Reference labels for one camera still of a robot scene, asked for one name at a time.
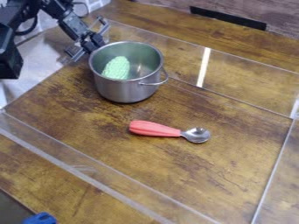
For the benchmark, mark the green bitter gourd toy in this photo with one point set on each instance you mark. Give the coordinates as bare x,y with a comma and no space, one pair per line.
116,68

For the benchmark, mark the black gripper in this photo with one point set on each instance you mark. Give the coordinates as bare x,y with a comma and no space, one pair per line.
86,35

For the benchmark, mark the black strip on wall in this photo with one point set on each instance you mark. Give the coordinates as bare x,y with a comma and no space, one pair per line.
228,18

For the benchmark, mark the blue object at corner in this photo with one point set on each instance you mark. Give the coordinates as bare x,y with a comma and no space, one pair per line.
40,218

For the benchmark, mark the clear acrylic barrier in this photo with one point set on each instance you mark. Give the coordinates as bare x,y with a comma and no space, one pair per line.
75,162

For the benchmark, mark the red handled metal spoon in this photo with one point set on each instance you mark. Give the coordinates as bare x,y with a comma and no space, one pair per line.
196,135

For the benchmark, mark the silver metal pot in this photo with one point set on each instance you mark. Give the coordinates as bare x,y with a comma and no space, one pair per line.
146,74

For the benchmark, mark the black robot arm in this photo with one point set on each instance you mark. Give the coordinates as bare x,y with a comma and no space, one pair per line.
19,20

